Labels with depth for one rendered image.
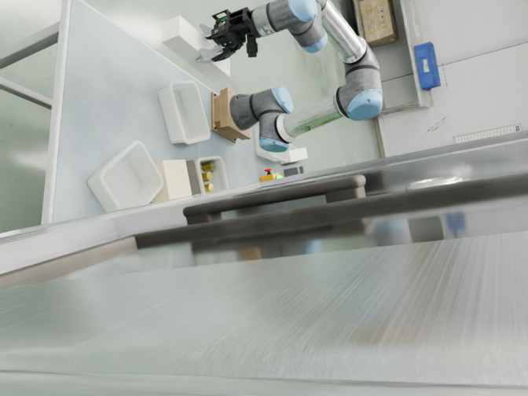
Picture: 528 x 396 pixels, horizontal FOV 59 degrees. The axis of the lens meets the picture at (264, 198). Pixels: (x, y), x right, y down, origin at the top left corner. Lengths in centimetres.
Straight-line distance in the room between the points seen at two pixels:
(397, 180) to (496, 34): 730
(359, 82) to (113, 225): 121
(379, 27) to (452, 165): 688
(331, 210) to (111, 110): 129
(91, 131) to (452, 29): 669
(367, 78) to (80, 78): 89
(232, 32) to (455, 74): 646
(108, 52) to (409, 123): 640
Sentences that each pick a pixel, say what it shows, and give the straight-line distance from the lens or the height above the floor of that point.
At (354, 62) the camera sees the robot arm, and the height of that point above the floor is 141.
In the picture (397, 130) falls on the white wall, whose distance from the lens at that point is 769.
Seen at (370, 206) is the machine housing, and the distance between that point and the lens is 30.
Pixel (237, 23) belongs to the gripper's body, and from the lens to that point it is 130.
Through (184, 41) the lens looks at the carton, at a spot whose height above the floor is 110.
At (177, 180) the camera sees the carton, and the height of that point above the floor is 82.
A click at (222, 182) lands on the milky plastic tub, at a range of 181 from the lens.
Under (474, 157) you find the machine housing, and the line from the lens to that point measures 36.
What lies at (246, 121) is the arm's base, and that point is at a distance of 195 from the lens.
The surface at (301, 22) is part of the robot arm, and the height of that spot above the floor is 140.
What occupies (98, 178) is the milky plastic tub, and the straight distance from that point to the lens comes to 137.
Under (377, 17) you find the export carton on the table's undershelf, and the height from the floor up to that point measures 48.
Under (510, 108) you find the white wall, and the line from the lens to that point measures 755.
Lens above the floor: 180
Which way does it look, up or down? 28 degrees down
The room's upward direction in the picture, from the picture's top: 80 degrees clockwise
